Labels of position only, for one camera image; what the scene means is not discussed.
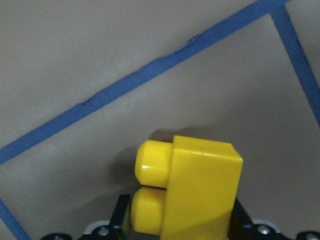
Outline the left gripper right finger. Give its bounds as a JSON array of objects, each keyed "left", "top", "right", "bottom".
[{"left": 227, "top": 198, "right": 253, "bottom": 240}]

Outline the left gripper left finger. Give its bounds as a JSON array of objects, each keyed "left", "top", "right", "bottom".
[{"left": 109, "top": 194, "right": 131, "bottom": 240}]

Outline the yellow toy block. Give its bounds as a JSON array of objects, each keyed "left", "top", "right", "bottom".
[{"left": 130, "top": 135, "right": 243, "bottom": 240}]

